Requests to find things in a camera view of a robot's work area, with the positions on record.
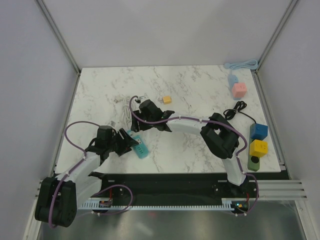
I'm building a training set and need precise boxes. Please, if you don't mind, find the teal power strip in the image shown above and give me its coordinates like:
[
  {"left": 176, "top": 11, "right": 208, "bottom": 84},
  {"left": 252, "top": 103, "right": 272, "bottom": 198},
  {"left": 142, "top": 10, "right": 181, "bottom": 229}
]
[{"left": 127, "top": 130, "right": 149, "bottom": 159}]

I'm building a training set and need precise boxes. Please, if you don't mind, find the white coiled cable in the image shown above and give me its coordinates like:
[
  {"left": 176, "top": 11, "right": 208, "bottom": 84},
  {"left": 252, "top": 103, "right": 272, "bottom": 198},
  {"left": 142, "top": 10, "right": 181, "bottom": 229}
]
[{"left": 114, "top": 96, "right": 135, "bottom": 127}]

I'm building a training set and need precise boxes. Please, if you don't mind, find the green power strip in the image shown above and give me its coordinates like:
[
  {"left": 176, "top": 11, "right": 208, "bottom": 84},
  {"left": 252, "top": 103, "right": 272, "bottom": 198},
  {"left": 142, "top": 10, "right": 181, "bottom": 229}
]
[{"left": 247, "top": 123, "right": 260, "bottom": 172}]

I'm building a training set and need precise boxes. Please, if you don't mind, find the pink cube socket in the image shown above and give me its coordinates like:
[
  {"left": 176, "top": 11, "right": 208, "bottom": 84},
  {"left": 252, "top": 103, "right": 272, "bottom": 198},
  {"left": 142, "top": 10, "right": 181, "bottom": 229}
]
[{"left": 231, "top": 82, "right": 248, "bottom": 99}]

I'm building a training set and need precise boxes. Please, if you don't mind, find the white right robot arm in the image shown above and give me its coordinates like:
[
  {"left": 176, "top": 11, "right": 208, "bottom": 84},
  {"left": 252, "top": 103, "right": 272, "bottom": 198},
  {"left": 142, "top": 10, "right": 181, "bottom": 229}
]
[{"left": 129, "top": 95, "right": 248, "bottom": 197}]

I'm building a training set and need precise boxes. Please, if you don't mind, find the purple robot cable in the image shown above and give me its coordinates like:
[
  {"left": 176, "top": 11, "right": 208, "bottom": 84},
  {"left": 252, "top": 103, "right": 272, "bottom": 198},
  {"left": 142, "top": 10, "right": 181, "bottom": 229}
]
[{"left": 48, "top": 120, "right": 135, "bottom": 229}]

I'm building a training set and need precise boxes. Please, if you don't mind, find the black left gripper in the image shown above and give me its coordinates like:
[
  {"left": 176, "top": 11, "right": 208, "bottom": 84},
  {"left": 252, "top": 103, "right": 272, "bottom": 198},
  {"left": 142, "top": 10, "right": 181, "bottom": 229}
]
[{"left": 106, "top": 128, "right": 138, "bottom": 157}]

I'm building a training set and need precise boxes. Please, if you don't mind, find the blue cube socket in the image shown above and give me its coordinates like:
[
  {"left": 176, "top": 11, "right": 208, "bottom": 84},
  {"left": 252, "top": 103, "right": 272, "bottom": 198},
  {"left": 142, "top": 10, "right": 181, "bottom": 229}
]
[{"left": 249, "top": 123, "right": 268, "bottom": 141}]

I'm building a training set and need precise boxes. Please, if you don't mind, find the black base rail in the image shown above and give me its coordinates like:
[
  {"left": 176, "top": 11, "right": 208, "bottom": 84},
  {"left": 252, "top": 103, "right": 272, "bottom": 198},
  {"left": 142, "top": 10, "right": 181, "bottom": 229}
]
[{"left": 51, "top": 171, "right": 292, "bottom": 208}]

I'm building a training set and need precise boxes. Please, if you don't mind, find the yellow plug adapter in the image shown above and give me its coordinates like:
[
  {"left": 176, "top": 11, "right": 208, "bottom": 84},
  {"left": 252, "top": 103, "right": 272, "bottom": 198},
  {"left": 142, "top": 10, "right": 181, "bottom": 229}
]
[{"left": 161, "top": 95, "right": 172, "bottom": 105}]

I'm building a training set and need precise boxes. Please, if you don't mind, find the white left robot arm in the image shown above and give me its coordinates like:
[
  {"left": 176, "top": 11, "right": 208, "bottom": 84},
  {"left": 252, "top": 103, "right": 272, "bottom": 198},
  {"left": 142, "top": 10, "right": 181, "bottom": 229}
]
[{"left": 34, "top": 125, "right": 139, "bottom": 228}]

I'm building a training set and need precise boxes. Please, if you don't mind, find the light blue coiled cable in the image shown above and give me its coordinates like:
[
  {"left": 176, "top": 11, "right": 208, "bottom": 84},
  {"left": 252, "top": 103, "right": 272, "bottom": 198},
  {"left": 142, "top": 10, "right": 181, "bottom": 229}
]
[{"left": 224, "top": 59, "right": 258, "bottom": 71}]

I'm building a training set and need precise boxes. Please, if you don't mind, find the yellow cube socket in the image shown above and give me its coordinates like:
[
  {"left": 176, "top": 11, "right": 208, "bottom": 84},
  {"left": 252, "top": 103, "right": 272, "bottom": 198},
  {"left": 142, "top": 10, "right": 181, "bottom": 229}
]
[{"left": 249, "top": 139, "right": 268, "bottom": 158}]

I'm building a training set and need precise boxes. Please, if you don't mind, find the white cable duct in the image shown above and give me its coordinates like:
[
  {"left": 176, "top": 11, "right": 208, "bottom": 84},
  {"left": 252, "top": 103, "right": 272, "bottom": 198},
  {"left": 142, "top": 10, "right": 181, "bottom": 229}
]
[{"left": 79, "top": 198, "right": 244, "bottom": 211}]

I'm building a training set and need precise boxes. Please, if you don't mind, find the light blue power strip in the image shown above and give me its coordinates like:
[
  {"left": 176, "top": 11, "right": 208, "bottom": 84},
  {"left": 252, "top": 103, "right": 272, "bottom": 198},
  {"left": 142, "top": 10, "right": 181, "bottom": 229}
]
[{"left": 227, "top": 74, "right": 239, "bottom": 89}]

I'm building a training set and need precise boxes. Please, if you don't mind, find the black cable with plug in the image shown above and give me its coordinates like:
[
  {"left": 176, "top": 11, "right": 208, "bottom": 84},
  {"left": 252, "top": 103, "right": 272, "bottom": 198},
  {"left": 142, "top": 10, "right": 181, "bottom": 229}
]
[{"left": 222, "top": 100, "right": 258, "bottom": 125}]

